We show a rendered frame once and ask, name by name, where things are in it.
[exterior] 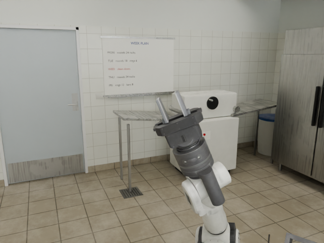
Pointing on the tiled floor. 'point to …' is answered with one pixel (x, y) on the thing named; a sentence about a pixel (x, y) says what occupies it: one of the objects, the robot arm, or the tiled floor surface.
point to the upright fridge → (301, 104)
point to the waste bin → (265, 133)
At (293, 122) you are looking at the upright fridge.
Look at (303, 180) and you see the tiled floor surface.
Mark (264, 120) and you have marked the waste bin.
